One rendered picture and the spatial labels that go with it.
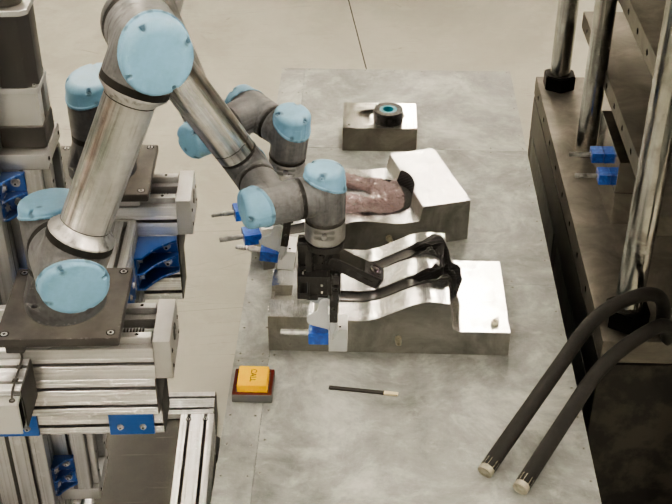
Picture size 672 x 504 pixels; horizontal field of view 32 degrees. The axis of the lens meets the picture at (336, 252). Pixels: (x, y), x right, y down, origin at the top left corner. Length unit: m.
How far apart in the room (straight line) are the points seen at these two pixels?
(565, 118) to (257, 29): 2.78
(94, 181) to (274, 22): 4.14
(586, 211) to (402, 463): 1.04
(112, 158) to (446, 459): 0.84
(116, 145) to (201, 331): 1.99
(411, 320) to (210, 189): 2.27
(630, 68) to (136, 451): 1.63
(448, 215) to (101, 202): 1.06
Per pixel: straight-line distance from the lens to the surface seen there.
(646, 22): 2.76
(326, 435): 2.24
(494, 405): 2.32
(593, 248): 2.83
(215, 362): 3.67
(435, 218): 2.72
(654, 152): 2.35
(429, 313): 2.36
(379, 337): 2.40
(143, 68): 1.79
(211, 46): 5.73
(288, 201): 2.03
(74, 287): 1.96
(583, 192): 3.05
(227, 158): 2.10
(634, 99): 2.97
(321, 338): 2.25
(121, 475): 3.04
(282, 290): 2.47
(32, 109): 2.25
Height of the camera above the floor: 2.33
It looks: 34 degrees down
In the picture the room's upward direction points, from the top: straight up
